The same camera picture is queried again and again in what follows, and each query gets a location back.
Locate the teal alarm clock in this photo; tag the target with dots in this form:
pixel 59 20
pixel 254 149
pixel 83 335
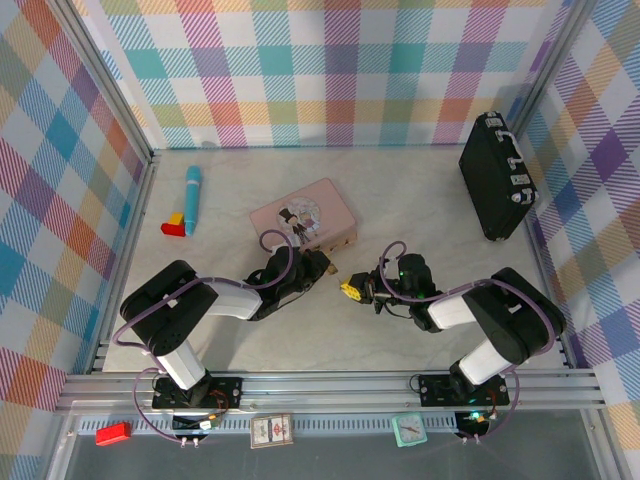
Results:
pixel 409 429

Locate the red plastic block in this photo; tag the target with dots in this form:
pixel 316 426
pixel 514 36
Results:
pixel 113 433

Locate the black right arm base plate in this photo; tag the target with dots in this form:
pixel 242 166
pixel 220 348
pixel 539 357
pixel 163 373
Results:
pixel 435 390

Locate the aluminium right corner post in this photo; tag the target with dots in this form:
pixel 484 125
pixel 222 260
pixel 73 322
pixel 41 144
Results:
pixel 547 70

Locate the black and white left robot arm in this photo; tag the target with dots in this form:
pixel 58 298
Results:
pixel 170 305

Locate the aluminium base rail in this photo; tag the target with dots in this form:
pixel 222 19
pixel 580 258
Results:
pixel 330 392

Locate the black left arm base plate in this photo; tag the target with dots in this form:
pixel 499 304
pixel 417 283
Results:
pixel 225 392

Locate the black briefcase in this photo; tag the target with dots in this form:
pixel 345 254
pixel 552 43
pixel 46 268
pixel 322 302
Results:
pixel 492 175

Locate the aluminium left corner post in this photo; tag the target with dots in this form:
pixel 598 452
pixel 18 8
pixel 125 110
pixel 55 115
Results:
pixel 107 95

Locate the red and yellow toy block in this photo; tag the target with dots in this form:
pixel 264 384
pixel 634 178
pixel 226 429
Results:
pixel 172 228

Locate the blue marker pen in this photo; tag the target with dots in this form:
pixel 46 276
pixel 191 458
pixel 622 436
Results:
pixel 192 195

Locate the pink tin box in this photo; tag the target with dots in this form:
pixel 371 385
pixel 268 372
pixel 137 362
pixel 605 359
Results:
pixel 310 212

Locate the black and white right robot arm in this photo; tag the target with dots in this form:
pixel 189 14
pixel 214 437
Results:
pixel 505 320

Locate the yellow right power connector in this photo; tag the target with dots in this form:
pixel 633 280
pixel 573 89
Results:
pixel 477 418

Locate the playing card box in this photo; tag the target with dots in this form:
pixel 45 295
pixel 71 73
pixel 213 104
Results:
pixel 272 431

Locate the aluminium corner post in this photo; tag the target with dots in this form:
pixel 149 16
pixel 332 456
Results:
pixel 547 70
pixel 107 95

